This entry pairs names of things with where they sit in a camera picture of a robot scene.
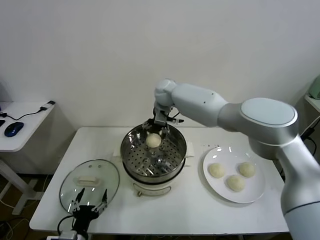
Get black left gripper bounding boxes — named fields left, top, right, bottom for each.
left=70, top=187, right=108, bottom=232

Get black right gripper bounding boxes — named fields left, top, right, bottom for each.
left=142, top=107, right=174, bottom=138

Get white steamed baozi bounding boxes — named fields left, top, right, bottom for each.
left=238, top=161, right=256, bottom=179
left=208, top=162, right=226, bottom=179
left=145, top=133, right=162, bottom=149
left=226, top=174, right=245, bottom=193

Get round glass lid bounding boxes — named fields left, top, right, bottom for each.
left=59, top=159, right=121, bottom=216

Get stainless steel steamer basket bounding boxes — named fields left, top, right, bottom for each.
left=113, top=122, right=196, bottom=177

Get white electric cooker pot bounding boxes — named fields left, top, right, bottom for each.
left=122, top=154, right=194, bottom=198

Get white round plate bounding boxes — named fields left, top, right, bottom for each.
left=202, top=146, right=266, bottom=204

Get white side desk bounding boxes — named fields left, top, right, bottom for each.
left=0, top=101, right=57, bottom=217

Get blue computer mouse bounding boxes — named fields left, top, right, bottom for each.
left=4, top=122, right=25, bottom=138

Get white side shelf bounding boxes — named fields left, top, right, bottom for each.
left=303, top=94, right=320, bottom=115

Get pale green appliance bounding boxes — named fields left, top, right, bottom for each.
left=310, top=75, right=320, bottom=100

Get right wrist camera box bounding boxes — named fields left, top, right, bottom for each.
left=154, top=109, right=168, bottom=125

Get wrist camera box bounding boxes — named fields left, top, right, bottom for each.
left=154, top=109, right=168, bottom=125
left=59, top=230, right=79, bottom=240

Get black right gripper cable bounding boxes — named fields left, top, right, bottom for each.
left=167, top=112, right=185, bottom=125

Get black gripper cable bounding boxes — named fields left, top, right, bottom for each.
left=167, top=112, right=185, bottom=125
left=57, top=214, right=76, bottom=234

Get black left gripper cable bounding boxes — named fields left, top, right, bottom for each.
left=57, top=214, right=76, bottom=234

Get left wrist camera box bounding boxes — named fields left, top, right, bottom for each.
left=59, top=230, right=79, bottom=240

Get black cable with adapter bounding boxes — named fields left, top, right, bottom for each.
left=0, top=100, right=56, bottom=121

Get black power cable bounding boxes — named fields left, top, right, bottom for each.
left=299, top=126, right=317, bottom=157

